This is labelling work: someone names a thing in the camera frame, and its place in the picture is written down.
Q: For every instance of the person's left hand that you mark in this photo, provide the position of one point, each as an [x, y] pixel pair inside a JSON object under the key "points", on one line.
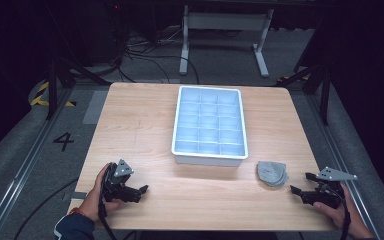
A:
{"points": [[91, 200]]}

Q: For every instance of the grey folded socks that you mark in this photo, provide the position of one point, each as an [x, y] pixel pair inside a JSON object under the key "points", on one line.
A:
{"points": [[272, 173]]}

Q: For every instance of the white compartment tray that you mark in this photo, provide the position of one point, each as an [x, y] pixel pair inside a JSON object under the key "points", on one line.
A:
{"points": [[209, 123]]}

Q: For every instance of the grey metal desk frame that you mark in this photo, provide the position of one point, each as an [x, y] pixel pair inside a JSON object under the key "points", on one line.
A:
{"points": [[226, 21]]}

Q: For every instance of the person's right hand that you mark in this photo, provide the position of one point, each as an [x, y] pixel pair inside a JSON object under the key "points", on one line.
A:
{"points": [[341, 216]]}

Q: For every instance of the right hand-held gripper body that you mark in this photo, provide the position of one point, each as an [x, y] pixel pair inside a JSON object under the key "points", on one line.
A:
{"points": [[328, 191]]}

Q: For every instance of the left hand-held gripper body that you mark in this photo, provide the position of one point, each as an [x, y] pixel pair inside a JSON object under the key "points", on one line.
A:
{"points": [[121, 186]]}

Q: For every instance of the metal floor rail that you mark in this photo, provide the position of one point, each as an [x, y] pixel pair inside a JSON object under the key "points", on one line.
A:
{"points": [[20, 173], [340, 156]]}

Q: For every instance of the black tripod stand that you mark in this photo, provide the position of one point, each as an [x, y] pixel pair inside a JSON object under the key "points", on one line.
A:
{"points": [[325, 96], [52, 86]]}

